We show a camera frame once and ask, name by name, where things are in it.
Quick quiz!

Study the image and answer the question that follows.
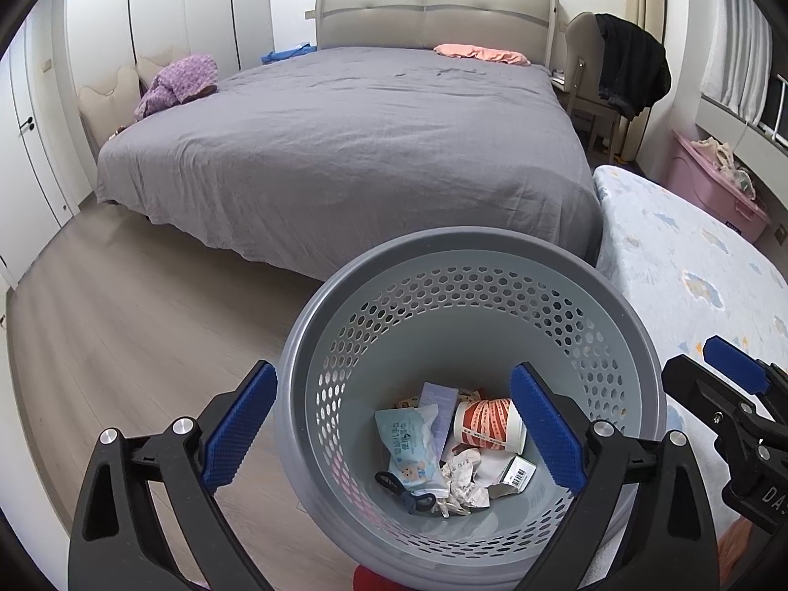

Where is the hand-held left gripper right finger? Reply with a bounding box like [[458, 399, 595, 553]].
[[511, 362, 721, 591]]

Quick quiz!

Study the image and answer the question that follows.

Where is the red object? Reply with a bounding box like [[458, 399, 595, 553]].
[[352, 566, 401, 591]]

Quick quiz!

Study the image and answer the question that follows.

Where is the metal window railing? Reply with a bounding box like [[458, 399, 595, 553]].
[[760, 70, 788, 149]]

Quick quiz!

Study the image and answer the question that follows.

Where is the pink plastic storage box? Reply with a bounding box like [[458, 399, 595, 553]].
[[668, 129, 772, 244]]

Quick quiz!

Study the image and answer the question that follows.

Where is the blue printed fleece blanket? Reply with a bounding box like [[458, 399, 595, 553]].
[[591, 166, 788, 543]]

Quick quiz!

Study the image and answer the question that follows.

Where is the black jacket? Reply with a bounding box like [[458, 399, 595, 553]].
[[596, 12, 672, 119]]

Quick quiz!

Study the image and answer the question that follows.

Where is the beige padded headboard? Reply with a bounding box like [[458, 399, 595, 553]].
[[306, 0, 561, 68]]

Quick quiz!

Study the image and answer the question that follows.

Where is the white wardrobe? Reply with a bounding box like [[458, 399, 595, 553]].
[[0, 0, 275, 290]]

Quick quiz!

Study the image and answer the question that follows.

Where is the white sheer curtain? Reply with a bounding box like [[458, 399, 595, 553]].
[[702, 0, 773, 124]]

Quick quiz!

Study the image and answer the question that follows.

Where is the bed with grey sheet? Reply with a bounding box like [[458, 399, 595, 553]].
[[95, 46, 601, 281]]

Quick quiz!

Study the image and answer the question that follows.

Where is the grey perforated plastic basket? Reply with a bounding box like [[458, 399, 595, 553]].
[[274, 228, 669, 591]]

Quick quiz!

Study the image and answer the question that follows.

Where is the white paper card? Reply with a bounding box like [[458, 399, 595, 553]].
[[475, 448, 515, 486]]

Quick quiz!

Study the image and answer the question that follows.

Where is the dark looped object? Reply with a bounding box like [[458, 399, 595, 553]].
[[374, 471, 435, 516]]

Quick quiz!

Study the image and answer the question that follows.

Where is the beige cushion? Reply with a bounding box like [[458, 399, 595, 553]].
[[77, 55, 186, 161]]

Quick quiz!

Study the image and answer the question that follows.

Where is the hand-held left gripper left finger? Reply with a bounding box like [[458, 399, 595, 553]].
[[67, 360, 278, 591]]

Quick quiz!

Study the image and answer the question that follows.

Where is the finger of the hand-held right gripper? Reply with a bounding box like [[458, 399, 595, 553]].
[[703, 335, 788, 407], [661, 354, 769, 462]]

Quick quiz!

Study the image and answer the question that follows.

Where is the white and green medicine box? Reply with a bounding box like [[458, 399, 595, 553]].
[[489, 456, 536, 499]]

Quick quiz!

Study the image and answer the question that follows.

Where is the long purple carton box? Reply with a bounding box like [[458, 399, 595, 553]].
[[419, 382, 460, 462]]

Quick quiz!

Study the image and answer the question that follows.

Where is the blue cloth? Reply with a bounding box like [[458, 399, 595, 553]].
[[261, 43, 315, 64]]

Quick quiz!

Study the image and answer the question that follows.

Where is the purple patterned cloth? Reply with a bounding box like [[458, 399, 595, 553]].
[[134, 54, 219, 119]]

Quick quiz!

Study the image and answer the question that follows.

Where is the pile of pale clothes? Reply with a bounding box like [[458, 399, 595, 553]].
[[689, 138, 758, 198]]

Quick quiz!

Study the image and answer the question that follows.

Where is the white window sill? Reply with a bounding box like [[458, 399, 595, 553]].
[[695, 92, 788, 216]]

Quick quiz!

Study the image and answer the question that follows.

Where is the beige chair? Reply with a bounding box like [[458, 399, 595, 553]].
[[563, 11, 672, 155]]

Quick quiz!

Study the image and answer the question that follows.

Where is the light blue wipes packet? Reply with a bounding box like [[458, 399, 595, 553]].
[[375, 403, 450, 496]]

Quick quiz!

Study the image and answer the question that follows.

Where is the white tissue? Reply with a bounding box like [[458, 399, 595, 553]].
[[440, 449, 493, 515]]

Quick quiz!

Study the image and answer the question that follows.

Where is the pink cloth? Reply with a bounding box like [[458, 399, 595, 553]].
[[434, 43, 531, 66]]

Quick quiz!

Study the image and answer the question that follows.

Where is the red and white paper cup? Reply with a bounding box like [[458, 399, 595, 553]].
[[452, 397, 525, 453]]

